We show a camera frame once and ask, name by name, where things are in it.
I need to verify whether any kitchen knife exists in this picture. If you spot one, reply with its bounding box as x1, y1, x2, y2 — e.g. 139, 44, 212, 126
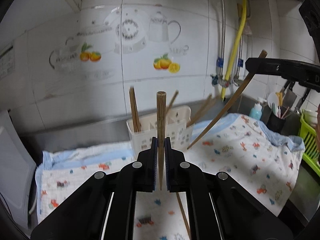
296, 87, 311, 108

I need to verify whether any printed cartoon blanket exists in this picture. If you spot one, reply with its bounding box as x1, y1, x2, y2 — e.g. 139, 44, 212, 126
35, 113, 305, 240

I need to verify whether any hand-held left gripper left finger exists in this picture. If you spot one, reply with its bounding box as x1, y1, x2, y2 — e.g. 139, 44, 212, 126
30, 136, 159, 240

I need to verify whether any green dish rack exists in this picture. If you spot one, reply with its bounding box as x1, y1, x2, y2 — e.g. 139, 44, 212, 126
299, 110, 320, 172

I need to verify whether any braided steel hose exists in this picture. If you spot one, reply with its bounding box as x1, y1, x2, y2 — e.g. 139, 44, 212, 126
214, 0, 227, 80
234, 34, 244, 85

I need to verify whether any white microwave oven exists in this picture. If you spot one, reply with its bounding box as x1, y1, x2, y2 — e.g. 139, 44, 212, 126
0, 110, 38, 230

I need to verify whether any black utensil cup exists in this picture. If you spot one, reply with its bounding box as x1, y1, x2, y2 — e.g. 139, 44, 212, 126
266, 105, 287, 134

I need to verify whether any wall label sticker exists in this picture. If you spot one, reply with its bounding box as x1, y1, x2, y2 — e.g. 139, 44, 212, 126
0, 44, 14, 81

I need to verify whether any wooden chopstick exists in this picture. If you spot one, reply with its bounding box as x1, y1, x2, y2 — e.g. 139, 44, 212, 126
190, 96, 218, 127
187, 50, 268, 150
187, 94, 213, 128
129, 86, 138, 133
176, 192, 192, 240
132, 87, 142, 133
156, 91, 167, 190
166, 90, 179, 114

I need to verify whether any blue pump bottle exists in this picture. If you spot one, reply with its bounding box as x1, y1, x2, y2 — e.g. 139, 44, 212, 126
248, 97, 263, 121

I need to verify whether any white spatula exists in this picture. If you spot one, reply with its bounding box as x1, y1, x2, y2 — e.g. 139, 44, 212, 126
267, 92, 278, 112

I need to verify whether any yellow gas hose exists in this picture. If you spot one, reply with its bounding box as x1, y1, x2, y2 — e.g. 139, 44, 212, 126
221, 0, 248, 101

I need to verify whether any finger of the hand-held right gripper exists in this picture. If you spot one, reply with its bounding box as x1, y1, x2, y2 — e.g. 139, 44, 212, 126
245, 57, 320, 92

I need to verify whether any cream plastic utensil holder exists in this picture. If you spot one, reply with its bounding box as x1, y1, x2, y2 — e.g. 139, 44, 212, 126
126, 106, 195, 156

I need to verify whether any kitchen cleaver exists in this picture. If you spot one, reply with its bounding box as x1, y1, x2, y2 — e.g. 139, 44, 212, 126
282, 80, 297, 107

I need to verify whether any white bowl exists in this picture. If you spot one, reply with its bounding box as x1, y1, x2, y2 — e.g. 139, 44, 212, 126
303, 108, 319, 128

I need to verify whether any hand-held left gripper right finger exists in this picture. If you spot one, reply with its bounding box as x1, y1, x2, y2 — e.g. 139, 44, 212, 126
164, 136, 293, 240

